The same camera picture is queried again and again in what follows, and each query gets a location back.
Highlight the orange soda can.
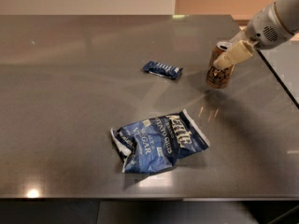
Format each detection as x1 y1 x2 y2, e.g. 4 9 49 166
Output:
206 40 235 89

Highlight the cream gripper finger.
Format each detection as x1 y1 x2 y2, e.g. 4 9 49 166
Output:
230 30 247 44
213 40 254 70

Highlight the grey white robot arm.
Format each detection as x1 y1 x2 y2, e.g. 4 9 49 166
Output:
213 0 299 70

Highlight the blue chip bag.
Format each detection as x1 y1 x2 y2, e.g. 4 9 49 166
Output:
110 109 209 174

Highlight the small blue snack bar wrapper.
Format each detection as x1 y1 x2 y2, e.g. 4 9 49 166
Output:
142 61 182 80

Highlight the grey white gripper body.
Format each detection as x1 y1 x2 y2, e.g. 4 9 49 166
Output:
245 2 294 49

